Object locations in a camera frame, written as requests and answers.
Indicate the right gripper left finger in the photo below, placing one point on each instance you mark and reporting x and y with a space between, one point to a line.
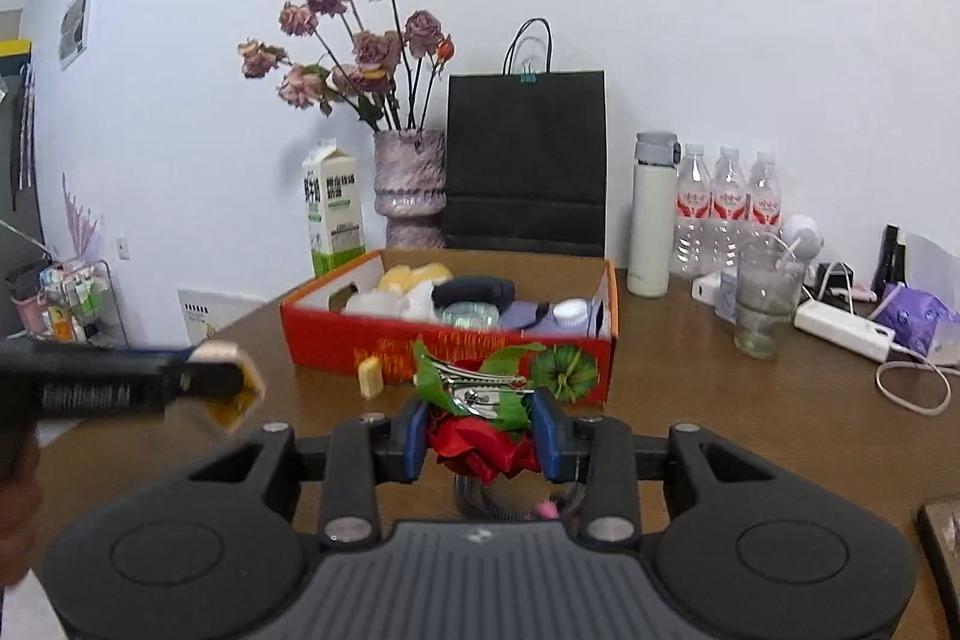
364 453

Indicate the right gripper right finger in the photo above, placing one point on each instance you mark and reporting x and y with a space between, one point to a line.
598 455

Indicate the red artificial flower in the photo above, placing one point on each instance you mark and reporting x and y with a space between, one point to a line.
477 430

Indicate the yellow tape roll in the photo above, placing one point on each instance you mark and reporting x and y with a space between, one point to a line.
229 412

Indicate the white plush pouch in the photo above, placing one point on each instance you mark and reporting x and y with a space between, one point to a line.
378 305

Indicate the purple cloth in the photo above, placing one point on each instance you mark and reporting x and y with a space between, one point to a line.
524 315

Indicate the bubble wrap bundle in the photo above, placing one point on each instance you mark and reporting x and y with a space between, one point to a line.
471 316

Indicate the yellow white plush toy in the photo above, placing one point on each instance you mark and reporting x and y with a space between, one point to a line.
413 288

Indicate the black cylindrical object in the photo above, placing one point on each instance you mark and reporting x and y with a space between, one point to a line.
475 290

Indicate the white round lid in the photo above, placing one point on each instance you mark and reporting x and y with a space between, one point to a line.
572 314

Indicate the person's left hand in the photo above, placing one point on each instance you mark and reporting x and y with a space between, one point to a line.
22 498

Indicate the white flat box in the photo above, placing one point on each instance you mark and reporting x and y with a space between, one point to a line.
207 312

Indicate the white charger adapter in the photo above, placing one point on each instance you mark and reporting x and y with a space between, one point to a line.
707 289

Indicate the plastic water bottle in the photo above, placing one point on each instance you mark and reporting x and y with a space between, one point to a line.
692 201
727 211
764 196

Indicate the white green milk carton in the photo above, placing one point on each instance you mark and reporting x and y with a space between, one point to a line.
331 194

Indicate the clear drinking glass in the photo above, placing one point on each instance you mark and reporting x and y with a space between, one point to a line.
768 287

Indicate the white power strip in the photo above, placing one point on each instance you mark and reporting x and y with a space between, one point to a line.
842 329

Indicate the pink ceramic vase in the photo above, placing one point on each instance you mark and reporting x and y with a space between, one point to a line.
410 186

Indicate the white round lamp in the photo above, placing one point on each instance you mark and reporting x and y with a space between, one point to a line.
801 234

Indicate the white thermos bottle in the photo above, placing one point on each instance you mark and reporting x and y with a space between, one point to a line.
657 155

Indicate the black paper bag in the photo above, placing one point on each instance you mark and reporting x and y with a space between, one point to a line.
526 152

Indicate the purple package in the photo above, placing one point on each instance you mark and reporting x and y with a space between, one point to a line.
920 322

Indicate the black cosmetic bottles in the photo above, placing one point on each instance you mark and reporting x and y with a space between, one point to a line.
892 262

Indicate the dried pink flowers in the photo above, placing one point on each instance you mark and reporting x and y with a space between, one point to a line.
373 59

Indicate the wire storage rack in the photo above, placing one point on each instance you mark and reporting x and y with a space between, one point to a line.
68 302

